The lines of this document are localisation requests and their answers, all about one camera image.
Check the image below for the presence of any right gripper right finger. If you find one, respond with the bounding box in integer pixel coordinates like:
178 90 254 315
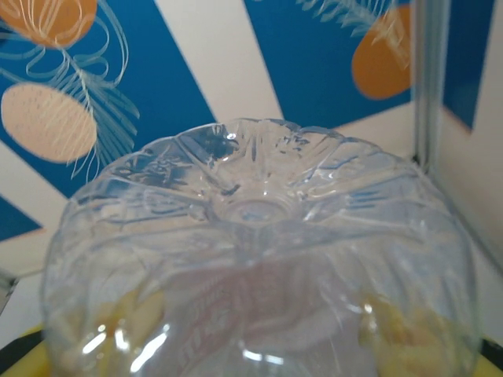
475 339 503 377

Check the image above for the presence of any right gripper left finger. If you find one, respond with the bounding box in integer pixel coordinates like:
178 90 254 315
0 324 50 377

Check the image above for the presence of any red label red cap bottle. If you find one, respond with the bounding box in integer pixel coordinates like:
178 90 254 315
41 117 483 377

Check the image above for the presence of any aluminium frame post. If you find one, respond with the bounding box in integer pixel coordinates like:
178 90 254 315
411 0 451 176

